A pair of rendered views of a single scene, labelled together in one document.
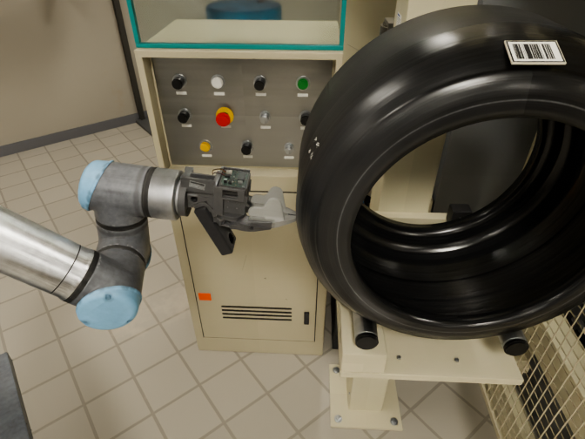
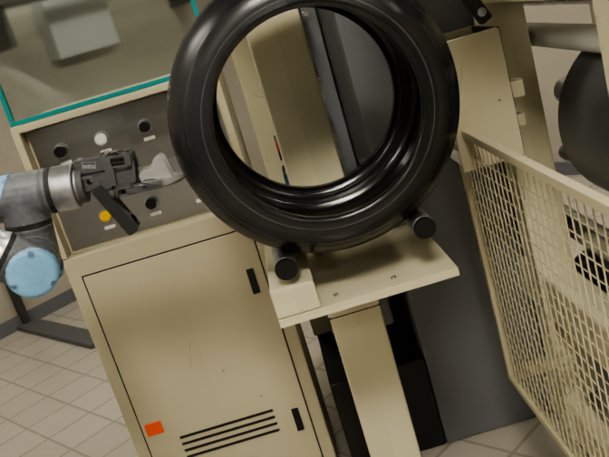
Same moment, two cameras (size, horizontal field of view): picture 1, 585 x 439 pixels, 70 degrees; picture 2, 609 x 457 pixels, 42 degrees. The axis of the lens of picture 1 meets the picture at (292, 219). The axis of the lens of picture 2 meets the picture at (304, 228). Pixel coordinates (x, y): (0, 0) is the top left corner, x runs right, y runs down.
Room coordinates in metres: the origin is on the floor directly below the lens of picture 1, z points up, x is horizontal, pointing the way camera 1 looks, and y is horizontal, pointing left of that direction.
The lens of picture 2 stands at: (-0.93, -0.12, 1.38)
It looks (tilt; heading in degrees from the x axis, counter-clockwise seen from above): 16 degrees down; 357
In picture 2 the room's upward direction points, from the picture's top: 16 degrees counter-clockwise
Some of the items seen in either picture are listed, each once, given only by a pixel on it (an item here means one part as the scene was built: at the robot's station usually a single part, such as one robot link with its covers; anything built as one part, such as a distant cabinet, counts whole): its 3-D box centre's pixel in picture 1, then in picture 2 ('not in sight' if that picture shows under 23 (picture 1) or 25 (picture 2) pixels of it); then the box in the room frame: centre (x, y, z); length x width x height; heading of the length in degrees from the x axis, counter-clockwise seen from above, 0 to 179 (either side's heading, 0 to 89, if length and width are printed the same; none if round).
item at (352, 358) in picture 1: (357, 297); (289, 271); (0.68, -0.15, 0.83); 0.36 x 0.09 x 0.06; 177
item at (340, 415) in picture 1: (363, 395); not in sight; (0.93, -0.28, 0.01); 0.27 x 0.27 x 0.02; 87
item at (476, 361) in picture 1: (414, 310); (355, 268); (0.67, -0.29, 0.80); 0.37 x 0.36 x 0.02; 87
